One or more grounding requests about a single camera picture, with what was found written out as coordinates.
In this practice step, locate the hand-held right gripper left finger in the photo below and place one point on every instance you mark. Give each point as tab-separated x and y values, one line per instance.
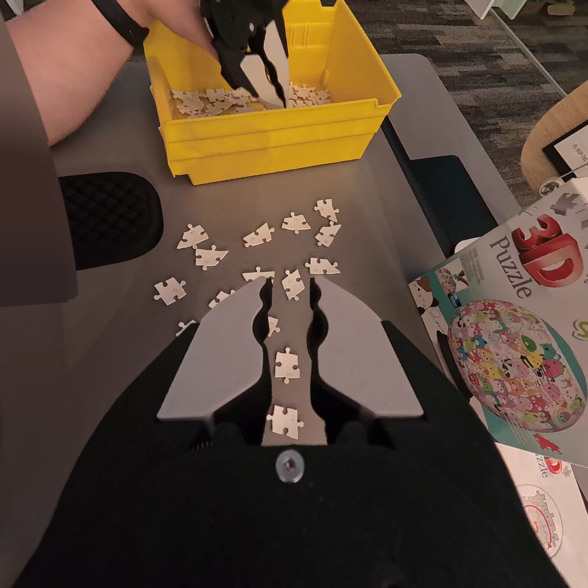
213	367

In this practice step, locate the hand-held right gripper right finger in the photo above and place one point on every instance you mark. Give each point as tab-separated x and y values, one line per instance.
367	367

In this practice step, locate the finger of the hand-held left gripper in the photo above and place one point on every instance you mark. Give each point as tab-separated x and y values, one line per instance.
282	64
257	75

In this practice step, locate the pile of puzzle pieces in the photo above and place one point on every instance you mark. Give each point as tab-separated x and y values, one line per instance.
197	101

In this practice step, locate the yellow plastic bin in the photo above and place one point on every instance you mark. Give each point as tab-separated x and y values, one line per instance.
276	138

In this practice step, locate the spread of white jigsaw pieces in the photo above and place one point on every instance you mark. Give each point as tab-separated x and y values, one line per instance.
296	222

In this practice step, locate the person's left forearm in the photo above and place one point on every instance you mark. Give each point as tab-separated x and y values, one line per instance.
64	73

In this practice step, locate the colourful puzzle box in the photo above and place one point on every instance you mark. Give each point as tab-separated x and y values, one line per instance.
514	340

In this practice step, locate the person's left hand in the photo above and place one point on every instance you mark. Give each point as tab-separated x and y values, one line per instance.
175	20

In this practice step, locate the black wristband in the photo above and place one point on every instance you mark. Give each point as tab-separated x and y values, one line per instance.
121	20

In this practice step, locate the black quilted pad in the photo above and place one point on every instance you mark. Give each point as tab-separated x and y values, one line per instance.
110	220

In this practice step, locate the white printed leaflet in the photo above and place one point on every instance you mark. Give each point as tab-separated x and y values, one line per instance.
547	501

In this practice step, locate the wooden easel board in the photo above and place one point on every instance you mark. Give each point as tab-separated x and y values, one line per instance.
542	138

